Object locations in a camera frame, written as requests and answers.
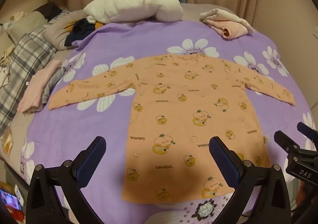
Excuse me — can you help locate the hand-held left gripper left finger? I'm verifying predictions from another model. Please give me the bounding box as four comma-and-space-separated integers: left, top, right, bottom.
25, 136, 107, 224

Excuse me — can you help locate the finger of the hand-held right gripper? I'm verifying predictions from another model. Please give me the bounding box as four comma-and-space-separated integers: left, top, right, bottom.
274, 131, 306, 158
297, 122, 318, 151

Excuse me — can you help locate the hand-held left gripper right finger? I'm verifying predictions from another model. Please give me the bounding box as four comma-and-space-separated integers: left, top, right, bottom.
209, 136, 291, 224

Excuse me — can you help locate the orange printed long-sleeve shirt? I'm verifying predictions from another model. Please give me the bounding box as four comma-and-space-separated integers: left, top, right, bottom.
47, 53, 297, 205

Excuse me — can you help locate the grey garment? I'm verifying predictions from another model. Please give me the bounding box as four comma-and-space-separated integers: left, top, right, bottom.
40, 67, 65, 104

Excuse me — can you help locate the smartphone with lit screen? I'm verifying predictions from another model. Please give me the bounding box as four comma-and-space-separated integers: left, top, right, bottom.
0, 188, 24, 214

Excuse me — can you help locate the light pink garment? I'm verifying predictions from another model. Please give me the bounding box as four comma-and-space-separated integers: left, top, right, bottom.
17, 59, 63, 116

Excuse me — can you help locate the pink folded garment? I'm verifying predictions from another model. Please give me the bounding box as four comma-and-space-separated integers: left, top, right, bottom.
206, 19, 249, 40

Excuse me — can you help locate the dark navy clothing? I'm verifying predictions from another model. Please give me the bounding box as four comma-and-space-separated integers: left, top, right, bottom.
64, 17, 104, 47

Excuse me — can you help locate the grey plaid quilt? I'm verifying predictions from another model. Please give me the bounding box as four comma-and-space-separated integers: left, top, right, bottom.
0, 9, 73, 129

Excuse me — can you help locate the grey pillow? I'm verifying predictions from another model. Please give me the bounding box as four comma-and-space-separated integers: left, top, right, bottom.
43, 12, 88, 51

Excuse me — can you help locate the purple floral bedsheet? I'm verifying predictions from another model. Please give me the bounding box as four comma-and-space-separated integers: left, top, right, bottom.
18, 18, 318, 224

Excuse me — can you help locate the cream folded cloth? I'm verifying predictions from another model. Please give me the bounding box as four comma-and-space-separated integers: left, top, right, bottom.
200, 8, 255, 34

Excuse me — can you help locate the beige pillow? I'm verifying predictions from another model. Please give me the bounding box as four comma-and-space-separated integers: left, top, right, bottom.
5, 11, 48, 41

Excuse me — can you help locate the dark brown pillow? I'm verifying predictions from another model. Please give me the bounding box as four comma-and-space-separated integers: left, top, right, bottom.
33, 2, 63, 19

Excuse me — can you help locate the white fluffy blanket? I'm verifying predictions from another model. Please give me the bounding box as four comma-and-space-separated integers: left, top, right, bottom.
83, 0, 184, 25

